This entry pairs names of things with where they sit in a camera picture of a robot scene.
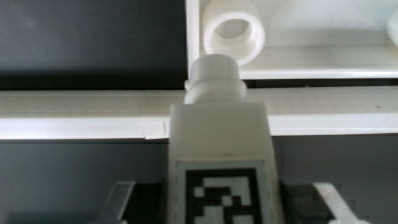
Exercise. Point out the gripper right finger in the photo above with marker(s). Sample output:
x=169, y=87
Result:
x=314, y=205

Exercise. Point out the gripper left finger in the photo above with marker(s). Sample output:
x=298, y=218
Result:
x=133, y=204

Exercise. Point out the white square table top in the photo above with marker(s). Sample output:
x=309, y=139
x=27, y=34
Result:
x=297, y=39

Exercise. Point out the white U-shaped fence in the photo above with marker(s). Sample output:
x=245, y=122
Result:
x=126, y=114

